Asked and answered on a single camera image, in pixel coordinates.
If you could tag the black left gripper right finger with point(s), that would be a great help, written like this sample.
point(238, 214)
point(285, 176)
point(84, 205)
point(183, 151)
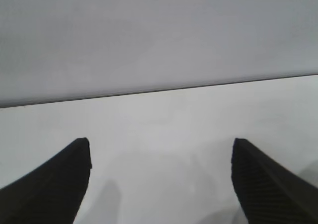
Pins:
point(268, 194)

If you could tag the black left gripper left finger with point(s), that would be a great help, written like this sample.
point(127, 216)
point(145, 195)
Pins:
point(49, 191)

